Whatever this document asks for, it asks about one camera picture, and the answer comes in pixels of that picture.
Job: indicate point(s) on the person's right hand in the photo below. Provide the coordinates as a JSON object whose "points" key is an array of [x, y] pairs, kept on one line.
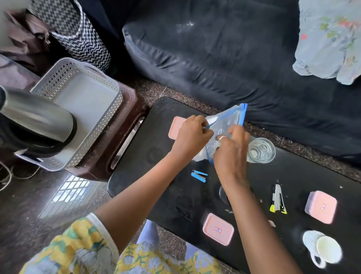
{"points": [[232, 158]]}

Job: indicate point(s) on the person's left hand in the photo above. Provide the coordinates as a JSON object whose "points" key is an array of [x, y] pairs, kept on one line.
{"points": [[188, 139]]}

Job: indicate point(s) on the person's right thumb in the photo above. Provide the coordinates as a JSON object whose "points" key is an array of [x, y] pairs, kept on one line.
{"points": [[227, 138]]}

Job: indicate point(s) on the person's left thumb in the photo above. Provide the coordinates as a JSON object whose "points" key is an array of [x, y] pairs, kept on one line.
{"points": [[206, 136]]}

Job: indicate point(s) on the clear blue-edged zip bag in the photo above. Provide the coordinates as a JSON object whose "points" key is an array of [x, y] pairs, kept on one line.
{"points": [[228, 121]]}

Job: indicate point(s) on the person's left forearm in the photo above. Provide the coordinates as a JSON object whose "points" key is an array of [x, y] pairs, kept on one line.
{"points": [[141, 197]]}

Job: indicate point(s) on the person's right forearm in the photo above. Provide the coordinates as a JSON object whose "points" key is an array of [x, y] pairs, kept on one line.
{"points": [[256, 228]]}

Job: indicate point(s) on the pink square container lid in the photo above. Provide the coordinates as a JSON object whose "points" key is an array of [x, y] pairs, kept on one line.
{"points": [[174, 128]]}

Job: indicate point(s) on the clear drinking glass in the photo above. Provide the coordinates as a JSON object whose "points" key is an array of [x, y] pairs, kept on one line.
{"points": [[261, 151]]}

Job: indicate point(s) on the small blue stapler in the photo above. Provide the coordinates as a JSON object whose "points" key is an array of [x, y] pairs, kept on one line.
{"points": [[198, 176]]}

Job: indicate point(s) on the dark round lid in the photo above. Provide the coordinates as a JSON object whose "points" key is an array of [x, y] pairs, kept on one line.
{"points": [[223, 195]]}

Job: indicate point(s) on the grey yellow stapler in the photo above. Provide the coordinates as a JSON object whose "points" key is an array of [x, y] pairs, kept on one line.
{"points": [[277, 199]]}

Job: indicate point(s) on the brown plastic stool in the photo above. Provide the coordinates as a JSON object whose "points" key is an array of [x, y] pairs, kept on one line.
{"points": [[124, 127]]}

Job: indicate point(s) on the dark blue sofa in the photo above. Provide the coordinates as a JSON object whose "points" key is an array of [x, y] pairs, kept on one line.
{"points": [[225, 50]]}

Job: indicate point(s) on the pink lidded square container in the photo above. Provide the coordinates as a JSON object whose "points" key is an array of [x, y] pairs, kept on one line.
{"points": [[321, 207], [218, 229]]}

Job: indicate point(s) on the light purple trousers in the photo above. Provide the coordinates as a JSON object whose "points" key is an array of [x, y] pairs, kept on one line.
{"points": [[149, 234]]}

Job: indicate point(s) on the white perforated plastic basket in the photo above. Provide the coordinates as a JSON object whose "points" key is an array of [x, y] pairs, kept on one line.
{"points": [[90, 98]]}

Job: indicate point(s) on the light blue floral cloth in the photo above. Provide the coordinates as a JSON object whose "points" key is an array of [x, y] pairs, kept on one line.
{"points": [[330, 39]]}

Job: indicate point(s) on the white ceramic cup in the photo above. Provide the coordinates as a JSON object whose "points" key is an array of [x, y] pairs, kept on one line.
{"points": [[327, 248]]}

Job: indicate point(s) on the black white chevron laundry basket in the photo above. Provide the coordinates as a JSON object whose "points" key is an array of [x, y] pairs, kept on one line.
{"points": [[73, 31]]}

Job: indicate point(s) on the yellow floral dress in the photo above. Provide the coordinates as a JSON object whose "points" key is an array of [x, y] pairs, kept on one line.
{"points": [[81, 251]]}

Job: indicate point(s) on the stainless steel kettle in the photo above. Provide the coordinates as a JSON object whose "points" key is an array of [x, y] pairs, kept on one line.
{"points": [[33, 118]]}

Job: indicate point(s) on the brown crumpled cloth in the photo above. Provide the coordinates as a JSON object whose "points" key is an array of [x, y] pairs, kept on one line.
{"points": [[25, 39]]}

